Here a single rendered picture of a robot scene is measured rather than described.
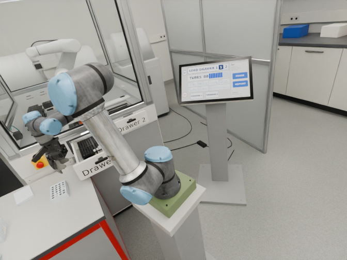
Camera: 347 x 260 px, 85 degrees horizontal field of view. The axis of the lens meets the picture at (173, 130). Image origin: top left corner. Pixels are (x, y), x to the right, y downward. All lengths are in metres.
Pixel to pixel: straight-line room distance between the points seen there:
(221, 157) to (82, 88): 1.42
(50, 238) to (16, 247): 0.15
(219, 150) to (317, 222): 0.91
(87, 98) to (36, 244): 0.77
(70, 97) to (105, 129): 0.14
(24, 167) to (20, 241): 0.49
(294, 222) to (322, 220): 0.21
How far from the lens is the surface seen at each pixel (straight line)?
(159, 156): 0.79
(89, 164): 1.20
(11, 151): 1.51
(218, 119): 1.58
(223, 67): 1.47
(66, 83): 0.63
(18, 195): 1.52
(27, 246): 1.21
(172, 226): 0.93
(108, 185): 1.75
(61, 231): 1.15
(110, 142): 0.67
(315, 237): 1.89
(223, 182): 2.02
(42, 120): 1.02
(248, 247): 1.73
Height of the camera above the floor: 1.54
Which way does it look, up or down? 31 degrees down
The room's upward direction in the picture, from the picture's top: 11 degrees counter-clockwise
